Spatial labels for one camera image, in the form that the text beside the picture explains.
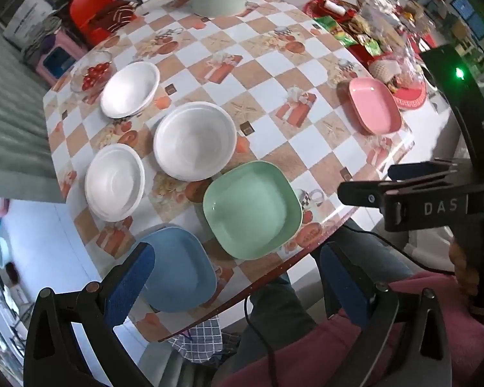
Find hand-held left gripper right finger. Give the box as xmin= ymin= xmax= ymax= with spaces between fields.
xmin=319 ymin=242 xmax=454 ymax=387

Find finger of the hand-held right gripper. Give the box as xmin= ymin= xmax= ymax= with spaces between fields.
xmin=387 ymin=160 xmax=469 ymax=182
xmin=338 ymin=179 xmax=390 ymax=211

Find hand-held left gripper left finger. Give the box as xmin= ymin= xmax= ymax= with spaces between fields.
xmin=23 ymin=242 xmax=156 ymax=387

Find pink square plate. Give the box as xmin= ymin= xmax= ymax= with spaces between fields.
xmin=349 ymin=77 xmax=403 ymax=135

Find white bowl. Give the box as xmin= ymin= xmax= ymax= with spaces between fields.
xmin=85 ymin=144 xmax=146 ymax=222
xmin=100 ymin=62 xmax=161 ymax=119
xmin=153 ymin=103 xmax=238 ymax=182

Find person's right hand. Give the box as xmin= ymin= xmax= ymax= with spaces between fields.
xmin=448 ymin=240 xmax=482 ymax=296

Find blue square plate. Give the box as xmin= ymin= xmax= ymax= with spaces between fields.
xmin=131 ymin=227 xmax=217 ymax=314

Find person's grey trousers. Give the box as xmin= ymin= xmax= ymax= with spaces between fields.
xmin=222 ymin=220 xmax=416 ymax=387

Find person's pink garment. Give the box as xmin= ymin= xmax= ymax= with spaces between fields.
xmin=218 ymin=272 xmax=484 ymax=387

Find blue checked cloth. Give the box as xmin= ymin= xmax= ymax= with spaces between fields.
xmin=169 ymin=316 xmax=240 ymax=367

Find small wicker basket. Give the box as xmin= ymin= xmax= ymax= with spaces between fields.
xmin=369 ymin=61 xmax=400 ymax=85

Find green square plate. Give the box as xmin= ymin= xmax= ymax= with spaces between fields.
xmin=202 ymin=160 xmax=304 ymax=261

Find pale blue basin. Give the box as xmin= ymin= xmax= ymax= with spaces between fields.
xmin=0 ymin=234 xmax=11 ymax=269

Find pile of snack packets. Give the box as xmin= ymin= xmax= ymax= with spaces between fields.
xmin=312 ymin=12 xmax=392 ymax=55

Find plastic-wrapped gift basket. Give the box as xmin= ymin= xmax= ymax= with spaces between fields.
xmin=357 ymin=0 xmax=432 ymax=89

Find checkered printed tablecloth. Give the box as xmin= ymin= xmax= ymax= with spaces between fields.
xmin=42 ymin=0 xmax=414 ymax=341

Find red tray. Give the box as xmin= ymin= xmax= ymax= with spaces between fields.
xmin=302 ymin=0 xmax=364 ymax=29

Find glass bowl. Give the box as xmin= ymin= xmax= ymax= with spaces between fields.
xmin=70 ymin=50 xmax=114 ymax=93

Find pile of cherry tomatoes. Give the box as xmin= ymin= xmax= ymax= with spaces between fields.
xmin=82 ymin=61 xmax=110 ymax=89

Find pink plastic stool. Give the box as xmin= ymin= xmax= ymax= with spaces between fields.
xmin=36 ymin=32 xmax=89 ymax=85

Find brown patterned cloth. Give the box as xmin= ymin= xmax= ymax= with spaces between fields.
xmin=91 ymin=0 xmax=140 ymax=33

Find red plastic stool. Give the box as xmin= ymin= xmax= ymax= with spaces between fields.
xmin=68 ymin=0 xmax=116 ymax=45

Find white carton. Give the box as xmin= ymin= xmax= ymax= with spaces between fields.
xmin=4 ymin=0 xmax=53 ymax=49

